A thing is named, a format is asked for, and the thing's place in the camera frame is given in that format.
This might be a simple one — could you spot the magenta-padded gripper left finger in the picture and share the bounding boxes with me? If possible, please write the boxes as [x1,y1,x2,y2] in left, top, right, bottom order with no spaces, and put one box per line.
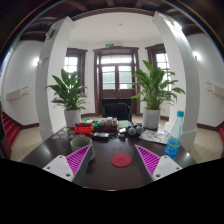
[42,144,95,187]

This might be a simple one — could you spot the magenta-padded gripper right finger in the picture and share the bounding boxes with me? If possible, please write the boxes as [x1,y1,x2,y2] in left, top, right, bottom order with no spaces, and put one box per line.
[133,144,183,187]

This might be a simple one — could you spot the clear blue-capped water bottle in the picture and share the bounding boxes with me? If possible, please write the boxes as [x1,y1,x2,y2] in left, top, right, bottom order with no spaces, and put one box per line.
[163,110,185,161]

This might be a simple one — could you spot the pale green patterned cup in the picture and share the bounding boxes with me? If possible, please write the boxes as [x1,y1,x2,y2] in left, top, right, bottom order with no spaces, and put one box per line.
[69,136,96,162]

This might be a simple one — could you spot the printed white paper sheet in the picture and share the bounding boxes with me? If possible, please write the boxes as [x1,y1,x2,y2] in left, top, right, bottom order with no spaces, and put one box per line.
[138,128,171,145]

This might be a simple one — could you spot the colourful round stickers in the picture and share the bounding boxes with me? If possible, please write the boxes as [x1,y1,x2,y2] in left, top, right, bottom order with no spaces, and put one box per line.
[51,127,88,141]

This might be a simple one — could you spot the flat round red coaster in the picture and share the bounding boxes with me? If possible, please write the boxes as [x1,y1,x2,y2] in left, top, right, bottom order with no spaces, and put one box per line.
[110,153,133,168]

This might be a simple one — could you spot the red plastic box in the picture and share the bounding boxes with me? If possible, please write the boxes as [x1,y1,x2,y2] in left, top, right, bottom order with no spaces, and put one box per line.
[73,122,95,135]

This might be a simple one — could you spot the large potted leafy plant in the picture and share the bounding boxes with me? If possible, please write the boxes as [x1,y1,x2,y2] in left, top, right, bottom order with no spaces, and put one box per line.
[130,59,186,131]

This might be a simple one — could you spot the small potted leafy plant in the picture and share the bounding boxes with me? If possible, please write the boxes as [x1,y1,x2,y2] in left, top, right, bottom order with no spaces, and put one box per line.
[45,68,88,128]

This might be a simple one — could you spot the flat black device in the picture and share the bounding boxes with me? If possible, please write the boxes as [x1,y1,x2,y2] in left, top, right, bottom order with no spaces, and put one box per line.
[92,131,111,141]

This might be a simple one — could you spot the red carpeted staircase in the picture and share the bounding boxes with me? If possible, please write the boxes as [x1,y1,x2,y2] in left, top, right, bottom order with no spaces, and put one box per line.
[1,111,22,148]
[218,121,224,148]

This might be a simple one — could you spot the black office chair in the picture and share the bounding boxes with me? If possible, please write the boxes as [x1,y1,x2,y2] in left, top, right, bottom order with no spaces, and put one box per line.
[101,101,133,122]

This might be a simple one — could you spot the brown glazed double door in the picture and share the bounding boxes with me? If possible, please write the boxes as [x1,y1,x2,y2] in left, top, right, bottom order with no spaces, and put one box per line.
[93,46,141,116]

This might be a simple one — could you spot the wide brown-framed window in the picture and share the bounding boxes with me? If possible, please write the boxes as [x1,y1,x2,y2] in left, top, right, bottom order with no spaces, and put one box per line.
[64,47,88,101]

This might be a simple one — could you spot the narrow brown-framed window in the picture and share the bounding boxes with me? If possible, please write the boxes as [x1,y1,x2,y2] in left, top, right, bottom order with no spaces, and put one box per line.
[145,43,174,91]

